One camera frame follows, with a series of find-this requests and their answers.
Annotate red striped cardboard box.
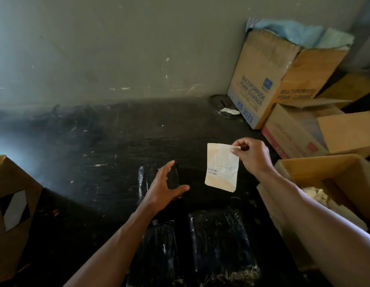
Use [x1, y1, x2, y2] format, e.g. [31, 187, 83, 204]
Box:
[261, 98, 370, 160]

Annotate person's left forearm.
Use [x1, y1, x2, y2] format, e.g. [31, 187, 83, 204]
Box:
[64, 206, 159, 287]

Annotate blue cloth in box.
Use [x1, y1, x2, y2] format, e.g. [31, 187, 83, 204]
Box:
[245, 17, 355, 51]

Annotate round metal lid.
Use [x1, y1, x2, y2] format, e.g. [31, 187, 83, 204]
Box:
[209, 94, 241, 120]

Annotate person's right hand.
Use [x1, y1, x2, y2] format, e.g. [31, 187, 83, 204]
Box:
[230, 137, 275, 180]

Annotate labels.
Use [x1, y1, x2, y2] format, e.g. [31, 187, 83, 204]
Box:
[301, 187, 368, 232]

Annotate plain brown cardboard box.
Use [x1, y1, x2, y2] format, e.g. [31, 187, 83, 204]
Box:
[318, 70, 370, 117]

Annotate lubrication cleaner box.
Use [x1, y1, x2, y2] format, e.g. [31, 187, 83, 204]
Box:
[256, 153, 370, 271]

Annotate cardboard box with diamond sticker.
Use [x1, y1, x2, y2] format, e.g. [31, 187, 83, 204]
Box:
[0, 154, 43, 283]

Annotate person's right forearm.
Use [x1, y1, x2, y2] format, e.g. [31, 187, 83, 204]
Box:
[256, 169, 370, 287]

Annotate person's left hand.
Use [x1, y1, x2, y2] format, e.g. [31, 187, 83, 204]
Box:
[140, 160, 191, 216]

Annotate white shipping label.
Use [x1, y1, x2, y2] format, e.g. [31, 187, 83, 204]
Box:
[205, 142, 240, 193]

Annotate tall blue print cardboard box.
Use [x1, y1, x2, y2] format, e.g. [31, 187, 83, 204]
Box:
[226, 28, 350, 130]

